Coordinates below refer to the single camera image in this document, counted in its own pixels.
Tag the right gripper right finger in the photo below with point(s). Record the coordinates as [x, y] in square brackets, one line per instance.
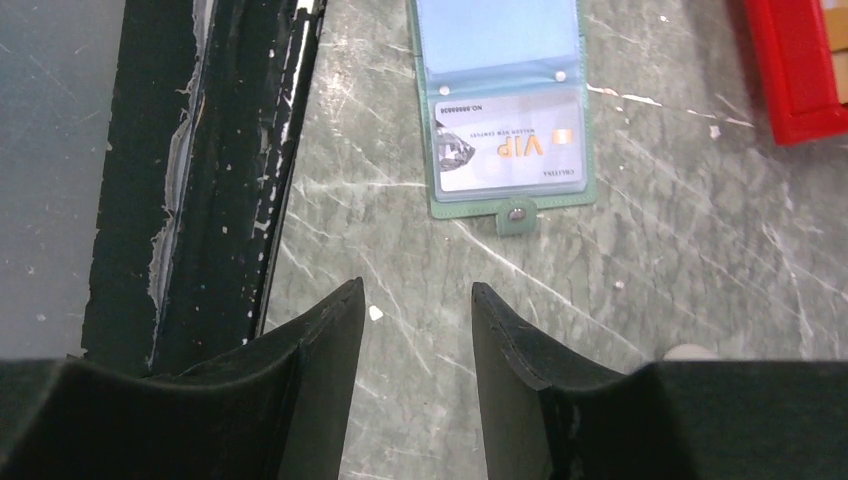
[549, 413]

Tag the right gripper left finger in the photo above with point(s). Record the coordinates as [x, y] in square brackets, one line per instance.
[275, 408]

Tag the white card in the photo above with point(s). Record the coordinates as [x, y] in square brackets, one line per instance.
[531, 142]

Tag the red plastic bin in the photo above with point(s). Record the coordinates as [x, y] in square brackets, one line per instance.
[795, 65]

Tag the brown boxes in red bin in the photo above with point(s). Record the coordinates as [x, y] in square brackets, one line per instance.
[835, 20]

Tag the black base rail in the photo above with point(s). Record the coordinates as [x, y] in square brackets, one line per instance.
[208, 107]

